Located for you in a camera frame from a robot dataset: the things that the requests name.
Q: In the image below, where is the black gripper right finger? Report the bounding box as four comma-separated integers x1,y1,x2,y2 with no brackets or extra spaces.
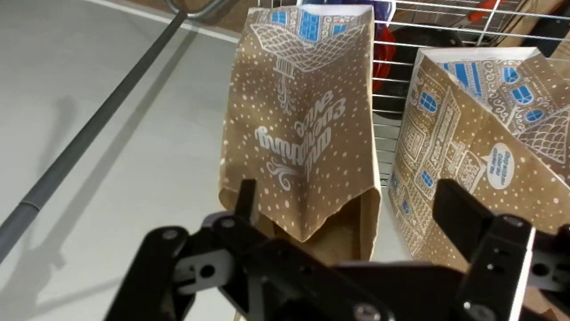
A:
432,176,570,321

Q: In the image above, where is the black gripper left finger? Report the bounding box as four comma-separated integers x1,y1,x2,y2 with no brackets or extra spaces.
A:
106,176,396,321

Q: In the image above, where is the brown house print paper bag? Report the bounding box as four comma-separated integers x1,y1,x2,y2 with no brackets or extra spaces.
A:
387,44,570,274

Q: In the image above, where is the brown script print paper bag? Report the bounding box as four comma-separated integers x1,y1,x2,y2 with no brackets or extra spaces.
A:
218,3,384,264

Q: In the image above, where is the grey metal rack pole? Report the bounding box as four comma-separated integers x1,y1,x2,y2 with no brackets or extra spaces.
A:
0,9,191,264

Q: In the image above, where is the red item behind rack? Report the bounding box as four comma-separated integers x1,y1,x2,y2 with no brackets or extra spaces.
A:
373,23,400,94

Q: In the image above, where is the chrome curved tube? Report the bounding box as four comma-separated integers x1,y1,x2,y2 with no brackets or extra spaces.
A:
166,0,230,21

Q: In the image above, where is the chrome wire rack shelf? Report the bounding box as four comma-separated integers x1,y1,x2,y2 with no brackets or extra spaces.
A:
255,0,570,180

